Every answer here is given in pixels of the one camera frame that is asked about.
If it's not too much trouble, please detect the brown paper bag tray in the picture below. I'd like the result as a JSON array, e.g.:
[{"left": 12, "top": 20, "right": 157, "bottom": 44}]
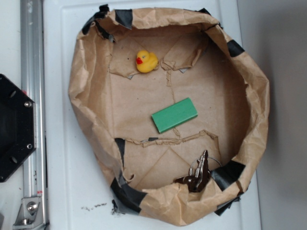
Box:
[{"left": 69, "top": 5, "right": 270, "bottom": 226}]

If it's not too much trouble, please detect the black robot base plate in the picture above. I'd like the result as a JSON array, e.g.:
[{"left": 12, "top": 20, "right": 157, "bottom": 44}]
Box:
[{"left": 0, "top": 74, "right": 36, "bottom": 183}]

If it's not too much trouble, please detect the bunch of metal keys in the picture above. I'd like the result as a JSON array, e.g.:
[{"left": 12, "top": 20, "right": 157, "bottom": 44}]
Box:
[{"left": 174, "top": 150, "right": 222, "bottom": 193}]

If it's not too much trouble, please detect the yellow rubber duck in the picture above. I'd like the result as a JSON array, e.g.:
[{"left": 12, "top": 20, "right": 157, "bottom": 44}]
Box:
[{"left": 136, "top": 50, "right": 158, "bottom": 73}]

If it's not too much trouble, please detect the aluminium extrusion rail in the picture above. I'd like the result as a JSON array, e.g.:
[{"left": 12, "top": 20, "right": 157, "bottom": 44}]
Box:
[{"left": 13, "top": 0, "right": 49, "bottom": 230}]

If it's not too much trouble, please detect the green rectangular block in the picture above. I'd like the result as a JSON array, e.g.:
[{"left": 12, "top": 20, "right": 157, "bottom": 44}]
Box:
[{"left": 152, "top": 98, "right": 198, "bottom": 133}]

